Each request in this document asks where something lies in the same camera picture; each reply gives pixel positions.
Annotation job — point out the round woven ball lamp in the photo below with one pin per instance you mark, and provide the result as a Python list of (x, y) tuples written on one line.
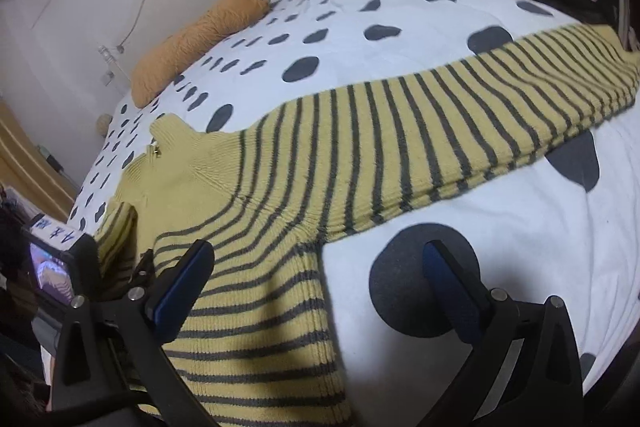
[(102, 125)]

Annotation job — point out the orange pillow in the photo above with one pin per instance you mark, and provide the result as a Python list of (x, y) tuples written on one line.
[(200, 37)]

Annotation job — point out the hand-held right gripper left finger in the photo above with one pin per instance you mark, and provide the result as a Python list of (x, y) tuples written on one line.
[(182, 294)]

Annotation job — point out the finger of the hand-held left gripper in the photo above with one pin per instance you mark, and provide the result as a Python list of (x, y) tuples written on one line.
[(142, 269)]

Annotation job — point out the yellow striped knit sweater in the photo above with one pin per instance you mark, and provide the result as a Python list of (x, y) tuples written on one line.
[(350, 147)]

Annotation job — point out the gold curtain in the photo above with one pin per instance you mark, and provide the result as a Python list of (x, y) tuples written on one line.
[(25, 167)]

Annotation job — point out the white polka dot bed cover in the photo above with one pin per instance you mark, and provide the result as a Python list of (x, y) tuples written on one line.
[(400, 57)]

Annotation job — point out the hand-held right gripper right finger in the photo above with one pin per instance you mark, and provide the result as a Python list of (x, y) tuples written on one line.
[(452, 297)]

